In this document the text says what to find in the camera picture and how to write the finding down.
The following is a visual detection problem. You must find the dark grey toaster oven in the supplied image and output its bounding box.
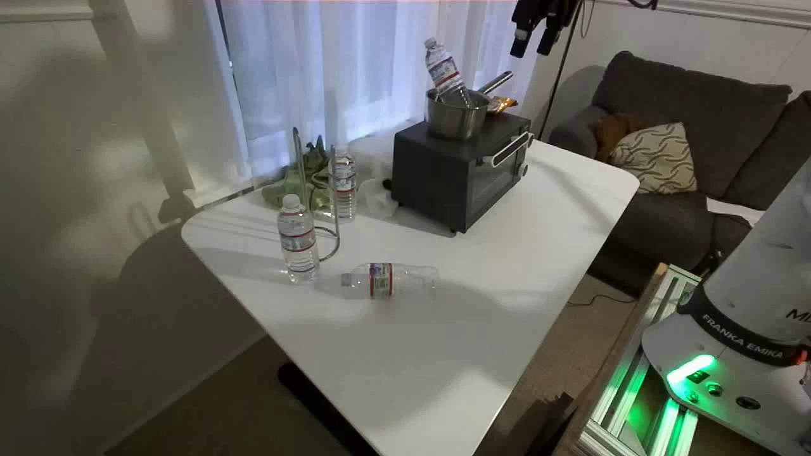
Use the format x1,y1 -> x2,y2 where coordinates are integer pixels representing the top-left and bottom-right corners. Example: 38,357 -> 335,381
389,110 -> 538,234

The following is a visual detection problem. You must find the green leafy plant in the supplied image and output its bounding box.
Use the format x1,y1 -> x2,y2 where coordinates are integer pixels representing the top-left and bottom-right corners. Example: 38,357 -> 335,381
259,123 -> 338,215

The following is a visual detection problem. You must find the white container at right edge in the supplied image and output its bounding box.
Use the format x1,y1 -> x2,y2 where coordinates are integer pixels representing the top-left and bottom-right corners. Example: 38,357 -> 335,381
491,128 -> 535,171

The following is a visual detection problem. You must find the yellow object behind saucepan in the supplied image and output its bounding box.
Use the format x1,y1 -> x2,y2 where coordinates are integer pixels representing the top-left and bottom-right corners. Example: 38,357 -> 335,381
486,94 -> 520,115

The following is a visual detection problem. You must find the white sheer curtain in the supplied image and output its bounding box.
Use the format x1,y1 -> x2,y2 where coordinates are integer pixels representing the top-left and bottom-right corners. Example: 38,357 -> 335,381
199,0 -> 544,183

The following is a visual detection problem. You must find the thin black stand pole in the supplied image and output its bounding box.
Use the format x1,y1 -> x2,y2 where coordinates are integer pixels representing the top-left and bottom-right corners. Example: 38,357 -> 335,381
538,0 -> 596,141

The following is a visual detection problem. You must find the brown cushion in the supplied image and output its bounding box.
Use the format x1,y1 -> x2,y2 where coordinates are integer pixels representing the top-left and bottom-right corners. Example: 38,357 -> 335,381
587,109 -> 647,164

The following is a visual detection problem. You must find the black hanging clothing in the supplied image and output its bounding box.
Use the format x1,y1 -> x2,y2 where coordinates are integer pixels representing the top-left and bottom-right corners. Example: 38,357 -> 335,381
510,0 -> 587,60

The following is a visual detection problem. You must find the beige patterned cushion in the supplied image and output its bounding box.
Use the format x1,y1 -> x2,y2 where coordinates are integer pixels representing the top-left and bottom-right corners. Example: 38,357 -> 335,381
609,118 -> 701,198

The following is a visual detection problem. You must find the dark grey sofa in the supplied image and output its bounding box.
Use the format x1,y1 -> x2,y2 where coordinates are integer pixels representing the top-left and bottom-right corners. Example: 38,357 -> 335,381
544,48 -> 811,298

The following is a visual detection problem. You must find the thin wire stand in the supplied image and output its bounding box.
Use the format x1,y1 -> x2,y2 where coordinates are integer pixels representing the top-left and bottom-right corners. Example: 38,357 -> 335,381
308,200 -> 345,264

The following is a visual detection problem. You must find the steel saucepan with handle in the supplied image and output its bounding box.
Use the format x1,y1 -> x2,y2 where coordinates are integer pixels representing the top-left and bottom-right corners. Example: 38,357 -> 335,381
426,67 -> 517,141

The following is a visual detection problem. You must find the aluminium frame robot mount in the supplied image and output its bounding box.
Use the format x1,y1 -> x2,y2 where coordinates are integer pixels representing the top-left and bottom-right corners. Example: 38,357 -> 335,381
581,260 -> 704,456

